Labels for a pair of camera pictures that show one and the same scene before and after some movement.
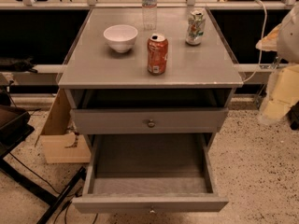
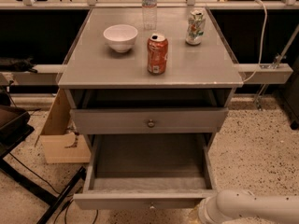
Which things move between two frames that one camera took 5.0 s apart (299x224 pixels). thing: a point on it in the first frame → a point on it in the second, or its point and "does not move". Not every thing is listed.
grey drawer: (149, 173) does not move
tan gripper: (290, 37) → (204, 211)
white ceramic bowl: (121, 37) does not move
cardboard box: (60, 144) does not move
